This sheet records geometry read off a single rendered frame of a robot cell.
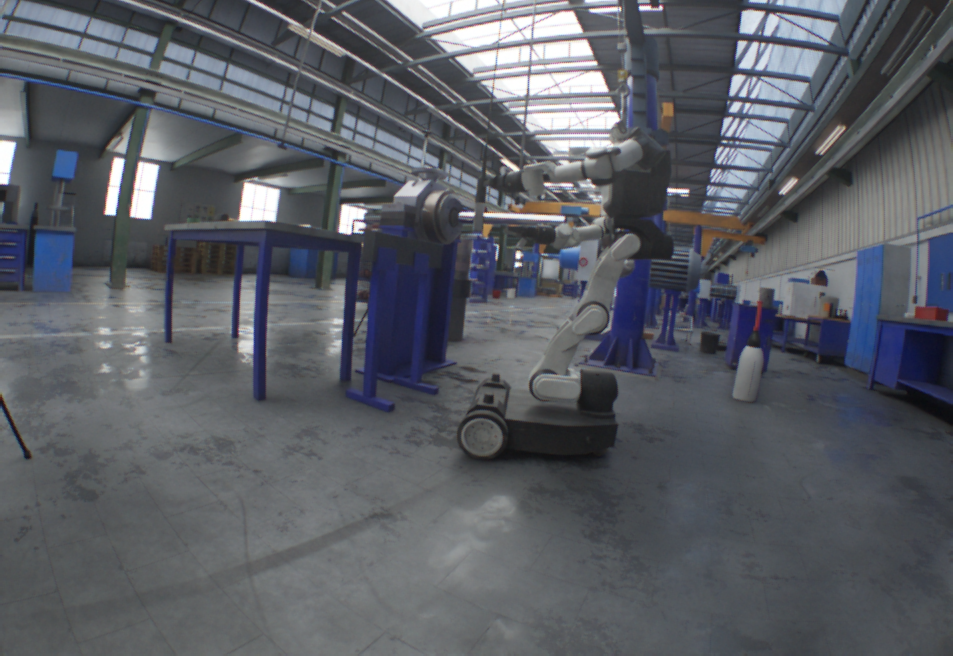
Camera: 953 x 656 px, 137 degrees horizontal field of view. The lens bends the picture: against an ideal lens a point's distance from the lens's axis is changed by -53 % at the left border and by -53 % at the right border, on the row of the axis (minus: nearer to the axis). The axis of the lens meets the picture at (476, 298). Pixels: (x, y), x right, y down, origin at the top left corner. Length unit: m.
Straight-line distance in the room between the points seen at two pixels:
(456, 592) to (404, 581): 0.12
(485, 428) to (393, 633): 0.93
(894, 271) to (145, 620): 6.59
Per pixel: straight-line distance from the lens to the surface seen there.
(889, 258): 6.11
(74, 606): 1.06
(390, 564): 1.06
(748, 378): 3.33
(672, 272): 5.75
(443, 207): 2.61
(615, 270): 1.69
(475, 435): 1.59
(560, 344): 1.70
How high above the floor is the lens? 0.71
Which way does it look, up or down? 3 degrees down
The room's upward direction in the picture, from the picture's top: 6 degrees clockwise
